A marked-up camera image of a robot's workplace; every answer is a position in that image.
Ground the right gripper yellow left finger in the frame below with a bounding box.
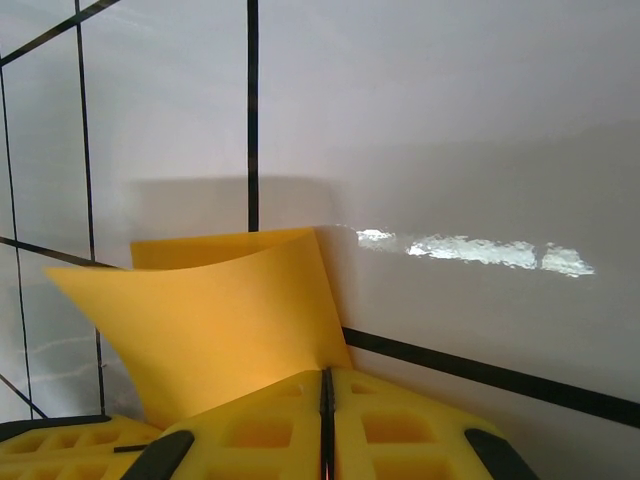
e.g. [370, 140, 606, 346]
[132, 368, 327, 480]

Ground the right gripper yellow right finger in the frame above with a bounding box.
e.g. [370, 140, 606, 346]
[328, 366, 539, 480]

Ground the orange paper sheet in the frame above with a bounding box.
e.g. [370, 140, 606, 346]
[43, 225, 355, 431]

